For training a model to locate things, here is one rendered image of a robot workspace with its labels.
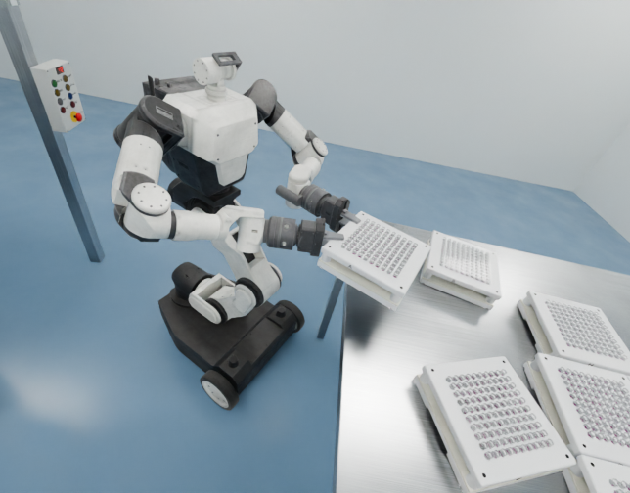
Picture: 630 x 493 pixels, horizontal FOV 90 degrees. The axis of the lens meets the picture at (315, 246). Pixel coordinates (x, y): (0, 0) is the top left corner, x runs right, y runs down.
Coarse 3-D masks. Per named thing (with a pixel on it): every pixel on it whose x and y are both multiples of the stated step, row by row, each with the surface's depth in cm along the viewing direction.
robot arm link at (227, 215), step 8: (224, 208) 81; (232, 208) 80; (240, 208) 81; (248, 208) 82; (256, 208) 87; (224, 216) 79; (232, 216) 79; (240, 216) 81; (248, 216) 82; (256, 216) 84; (224, 224) 78; (224, 232) 79
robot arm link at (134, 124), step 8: (136, 112) 78; (128, 120) 80; (136, 120) 77; (144, 120) 78; (120, 128) 82; (128, 128) 77; (136, 128) 76; (144, 128) 77; (152, 128) 78; (120, 136) 82; (152, 136) 77; (160, 136) 83; (160, 144) 79
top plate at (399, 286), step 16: (352, 224) 95; (368, 224) 96; (384, 224) 98; (352, 240) 89; (368, 240) 90; (384, 240) 92; (400, 240) 93; (416, 240) 95; (336, 256) 83; (352, 256) 84; (416, 256) 89; (368, 272) 80; (384, 272) 82; (400, 272) 83; (416, 272) 84; (384, 288) 79; (400, 288) 78
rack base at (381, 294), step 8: (320, 264) 88; (328, 264) 87; (336, 264) 87; (336, 272) 86; (344, 272) 85; (352, 272) 86; (344, 280) 86; (352, 280) 84; (360, 280) 84; (368, 280) 85; (360, 288) 84; (368, 288) 83; (376, 288) 83; (376, 296) 83; (384, 296) 81; (384, 304) 82; (392, 304) 81
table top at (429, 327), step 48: (432, 288) 108; (528, 288) 118; (576, 288) 123; (624, 288) 129; (384, 336) 89; (432, 336) 92; (480, 336) 96; (528, 336) 99; (624, 336) 107; (384, 384) 78; (528, 384) 86; (336, 432) 71; (384, 432) 70; (432, 432) 72; (336, 480) 62; (384, 480) 63; (432, 480) 65; (528, 480) 68
